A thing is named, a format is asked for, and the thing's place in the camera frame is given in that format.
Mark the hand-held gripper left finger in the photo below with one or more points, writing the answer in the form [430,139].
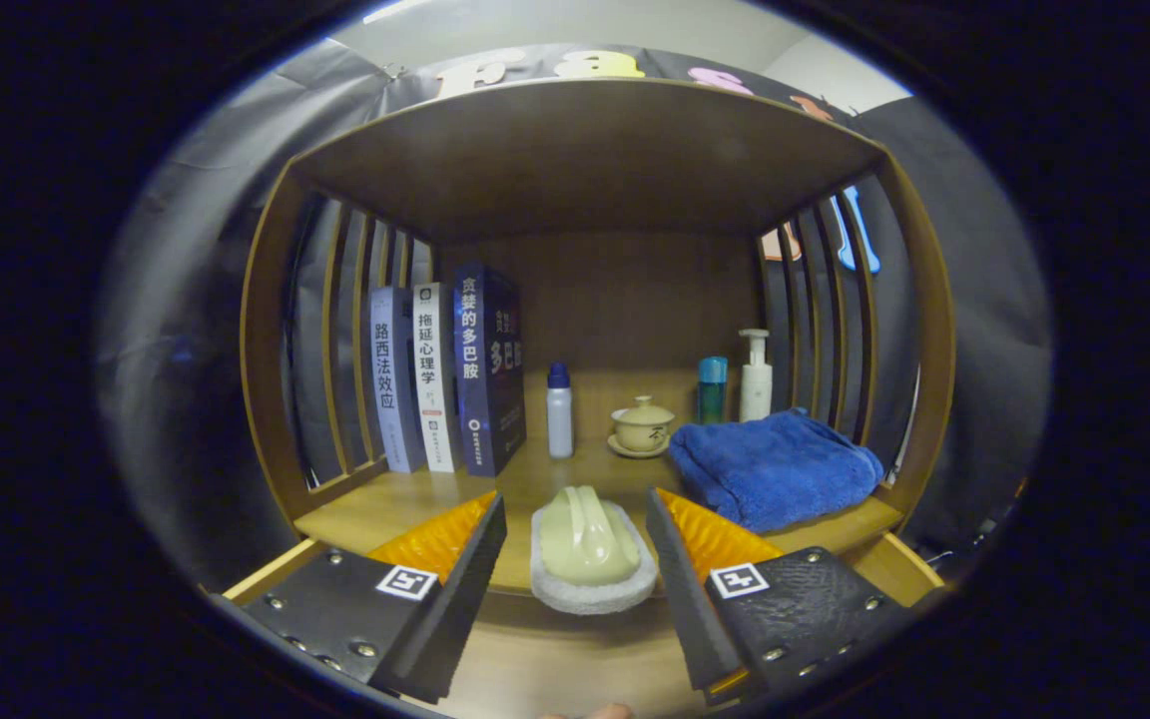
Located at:
[460,599]

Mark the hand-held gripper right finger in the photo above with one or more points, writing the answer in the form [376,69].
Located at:
[685,599]

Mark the wooden countertop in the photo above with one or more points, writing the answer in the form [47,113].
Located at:
[435,499]

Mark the wooden cabinet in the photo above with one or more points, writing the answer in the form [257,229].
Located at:
[585,150]

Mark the folded blue towel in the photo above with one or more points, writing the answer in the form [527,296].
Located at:
[775,469]

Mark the beige lidded tea cup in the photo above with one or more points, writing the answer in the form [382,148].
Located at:
[642,429]

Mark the small white bottle blue cap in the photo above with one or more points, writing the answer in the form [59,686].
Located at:
[560,419]

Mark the teal bottle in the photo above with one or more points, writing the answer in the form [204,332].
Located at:
[712,394]

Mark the white book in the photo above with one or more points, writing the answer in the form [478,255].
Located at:
[432,379]

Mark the white pump bottle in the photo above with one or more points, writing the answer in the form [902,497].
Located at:
[756,384]

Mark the light blue book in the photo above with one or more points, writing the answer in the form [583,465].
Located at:
[390,379]

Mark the dark blue book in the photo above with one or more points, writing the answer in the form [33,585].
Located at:
[485,369]

